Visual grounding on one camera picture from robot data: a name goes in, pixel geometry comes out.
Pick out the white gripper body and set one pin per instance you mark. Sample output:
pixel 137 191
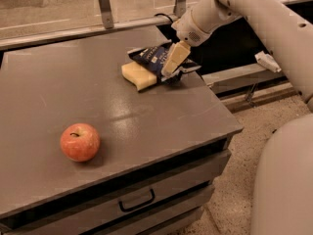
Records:
pixel 189 29

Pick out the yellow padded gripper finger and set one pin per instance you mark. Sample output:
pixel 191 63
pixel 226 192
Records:
pixel 178 52

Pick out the blue chip bag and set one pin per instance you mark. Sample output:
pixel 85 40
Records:
pixel 153 58

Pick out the yellow sponge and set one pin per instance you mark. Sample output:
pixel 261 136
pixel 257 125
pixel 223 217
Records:
pixel 138 75

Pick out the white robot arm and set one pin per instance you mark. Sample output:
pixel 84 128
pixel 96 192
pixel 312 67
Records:
pixel 282 202

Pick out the white packet on ledge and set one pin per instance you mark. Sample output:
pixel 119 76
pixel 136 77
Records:
pixel 267 61

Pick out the red apple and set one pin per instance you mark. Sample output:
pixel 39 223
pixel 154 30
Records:
pixel 80 142

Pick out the grey drawer cabinet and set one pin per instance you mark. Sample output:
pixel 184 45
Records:
pixel 172 138

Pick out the metal rail bracket middle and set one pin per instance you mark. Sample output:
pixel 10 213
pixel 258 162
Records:
pixel 179 8

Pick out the metal rail bracket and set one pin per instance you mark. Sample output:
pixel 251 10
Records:
pixel 106 13
pixel 179 8

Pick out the metal rail bracket left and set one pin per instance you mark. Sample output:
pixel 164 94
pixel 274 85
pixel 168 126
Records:
pixel 106 13

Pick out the black drawer handle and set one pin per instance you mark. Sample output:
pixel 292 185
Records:
pixel 136 200

